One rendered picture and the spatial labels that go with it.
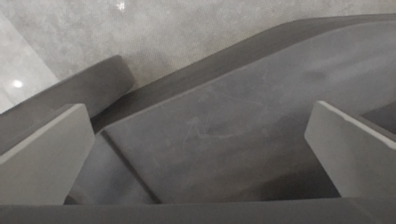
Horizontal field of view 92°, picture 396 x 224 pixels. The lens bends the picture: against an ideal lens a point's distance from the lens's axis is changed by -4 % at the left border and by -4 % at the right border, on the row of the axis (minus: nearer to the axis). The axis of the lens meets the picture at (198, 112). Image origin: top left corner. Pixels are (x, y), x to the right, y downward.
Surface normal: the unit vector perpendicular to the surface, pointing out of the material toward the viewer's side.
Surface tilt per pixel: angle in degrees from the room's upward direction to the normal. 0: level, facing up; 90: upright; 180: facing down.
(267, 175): 0
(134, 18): 0
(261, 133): 0
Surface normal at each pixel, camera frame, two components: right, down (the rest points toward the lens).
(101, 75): 0.81, -0.20
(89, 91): 0.72, -0.08
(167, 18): -0.02, 0.44
